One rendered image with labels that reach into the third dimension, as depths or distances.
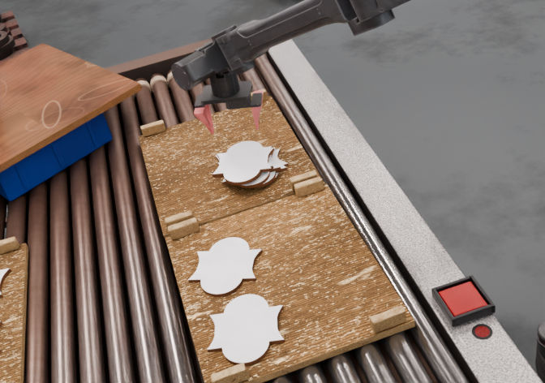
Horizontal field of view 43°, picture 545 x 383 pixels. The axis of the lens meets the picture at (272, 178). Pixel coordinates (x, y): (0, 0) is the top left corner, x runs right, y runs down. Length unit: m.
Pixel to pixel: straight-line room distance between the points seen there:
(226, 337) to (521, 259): 1.60
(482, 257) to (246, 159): 1.31
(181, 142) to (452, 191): 1.47
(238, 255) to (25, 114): 0.74
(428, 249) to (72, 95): 0.98
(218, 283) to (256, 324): 0.13
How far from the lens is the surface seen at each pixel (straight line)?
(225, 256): 1.33
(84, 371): 1.28
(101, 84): 1.84
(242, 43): 1.28
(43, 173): 1.76
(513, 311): 2.45
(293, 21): 1.15
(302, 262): 1.29
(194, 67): 1.34
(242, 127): 1.69
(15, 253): 1.56
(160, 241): 1.46
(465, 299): 1.21
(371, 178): 1.49
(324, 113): 1.73
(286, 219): 1.39
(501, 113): 3.35
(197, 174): 1.58
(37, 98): 1.88
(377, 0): 1.02
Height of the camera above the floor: 1.82
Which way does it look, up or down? 36 degrees down
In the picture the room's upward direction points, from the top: 13 degrees counter-clockwise
